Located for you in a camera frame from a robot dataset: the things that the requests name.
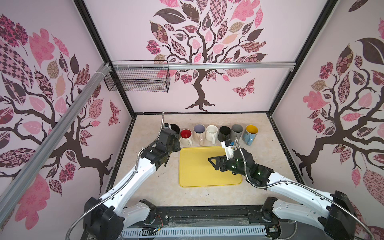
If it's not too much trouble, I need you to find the black white mug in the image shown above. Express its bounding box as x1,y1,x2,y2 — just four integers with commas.
170,124,181,140

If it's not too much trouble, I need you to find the pink beige mug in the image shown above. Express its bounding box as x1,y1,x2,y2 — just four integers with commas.
193,124,206,146

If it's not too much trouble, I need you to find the blue mug yellow inside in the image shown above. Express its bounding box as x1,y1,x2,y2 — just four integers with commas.
242,125,259,146

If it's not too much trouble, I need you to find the aluminium rail left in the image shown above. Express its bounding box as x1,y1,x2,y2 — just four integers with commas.
1,63,111,224

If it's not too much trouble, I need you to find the yellow plastic tray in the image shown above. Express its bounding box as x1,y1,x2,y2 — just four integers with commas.
179,146,242,188

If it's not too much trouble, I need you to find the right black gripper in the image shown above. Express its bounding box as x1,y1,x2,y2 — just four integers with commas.
208,153,248,178

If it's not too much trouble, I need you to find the aluminium rail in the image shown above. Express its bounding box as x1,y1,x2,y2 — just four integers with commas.
112,61,296,70
1,63,111,224

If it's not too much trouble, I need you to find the cream white mug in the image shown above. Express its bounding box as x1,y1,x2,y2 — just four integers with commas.
180,129,193,146

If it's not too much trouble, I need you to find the left metal conduit cable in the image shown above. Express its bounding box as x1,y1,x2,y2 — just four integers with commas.
65,110,166,240

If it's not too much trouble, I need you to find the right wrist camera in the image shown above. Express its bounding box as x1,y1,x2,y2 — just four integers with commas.
221,140,235,160

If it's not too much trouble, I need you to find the black wire basket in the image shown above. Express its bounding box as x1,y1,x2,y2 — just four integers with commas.
104,60,171,93

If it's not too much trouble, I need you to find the white ribbed mug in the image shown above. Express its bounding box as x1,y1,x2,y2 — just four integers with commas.
206,125,219,145

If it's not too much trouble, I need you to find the aluminium rail back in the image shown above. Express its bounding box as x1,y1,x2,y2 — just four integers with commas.
112,61,296,70

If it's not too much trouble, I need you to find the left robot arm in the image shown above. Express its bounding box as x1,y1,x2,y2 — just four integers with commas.
83,128,181,240

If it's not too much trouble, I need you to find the white slotted cable duct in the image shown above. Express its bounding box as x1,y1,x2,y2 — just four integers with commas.
121,226,267,240

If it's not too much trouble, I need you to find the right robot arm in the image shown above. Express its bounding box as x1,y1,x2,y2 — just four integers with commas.
208,149,358,240

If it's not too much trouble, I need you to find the grey mug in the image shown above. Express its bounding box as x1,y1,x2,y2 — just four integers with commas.
231,124,244,142

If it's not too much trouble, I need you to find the black base frame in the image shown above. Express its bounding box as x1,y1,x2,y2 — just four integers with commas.
80,203,341,240

